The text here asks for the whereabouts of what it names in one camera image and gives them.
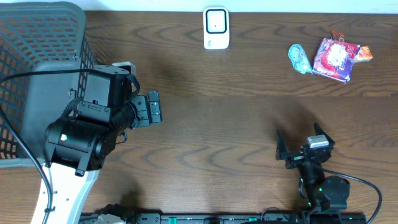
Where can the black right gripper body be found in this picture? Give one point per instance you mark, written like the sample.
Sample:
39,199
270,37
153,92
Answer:
301,158

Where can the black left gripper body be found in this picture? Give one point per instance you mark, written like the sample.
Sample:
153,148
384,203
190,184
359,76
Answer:
144,111

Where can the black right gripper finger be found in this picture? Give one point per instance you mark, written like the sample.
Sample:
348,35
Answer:
320,131
281,150

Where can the red white snack bag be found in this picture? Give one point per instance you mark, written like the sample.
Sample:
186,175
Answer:
335,59

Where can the teal snack packet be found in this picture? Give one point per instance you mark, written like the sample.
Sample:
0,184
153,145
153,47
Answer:
299,59

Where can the small red white packet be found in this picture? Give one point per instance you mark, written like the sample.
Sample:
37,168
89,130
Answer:
364,55

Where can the orange chocolate bar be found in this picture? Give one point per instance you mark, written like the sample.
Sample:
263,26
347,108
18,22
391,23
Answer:
339,36

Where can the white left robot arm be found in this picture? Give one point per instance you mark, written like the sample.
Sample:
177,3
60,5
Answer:
77,143

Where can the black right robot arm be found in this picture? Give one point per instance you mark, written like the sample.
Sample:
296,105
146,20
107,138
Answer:
324,194

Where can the white barcode scanner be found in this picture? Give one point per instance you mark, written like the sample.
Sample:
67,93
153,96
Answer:
216,28

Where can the grey plastic mesh basket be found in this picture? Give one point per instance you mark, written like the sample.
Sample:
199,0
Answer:
42,36

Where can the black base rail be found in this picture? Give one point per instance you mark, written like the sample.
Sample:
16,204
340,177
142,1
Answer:
155,218

